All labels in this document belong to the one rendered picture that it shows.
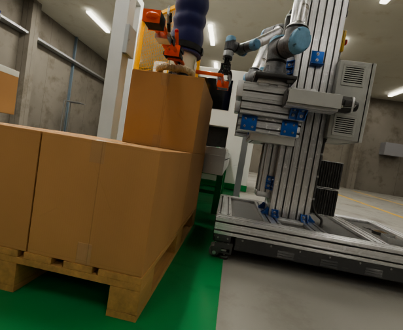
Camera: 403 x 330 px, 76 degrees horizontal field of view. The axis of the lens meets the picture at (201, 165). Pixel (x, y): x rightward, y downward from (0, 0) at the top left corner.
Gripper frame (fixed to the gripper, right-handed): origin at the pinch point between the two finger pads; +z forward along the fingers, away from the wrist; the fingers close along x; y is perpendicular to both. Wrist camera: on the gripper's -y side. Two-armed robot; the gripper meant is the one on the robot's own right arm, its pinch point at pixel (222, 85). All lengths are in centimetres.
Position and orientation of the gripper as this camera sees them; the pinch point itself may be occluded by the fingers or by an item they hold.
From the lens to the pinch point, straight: 204.7
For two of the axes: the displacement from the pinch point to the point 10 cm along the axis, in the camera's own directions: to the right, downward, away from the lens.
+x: 9.8, 1.8, -0.9
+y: -1.0, 0.2, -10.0
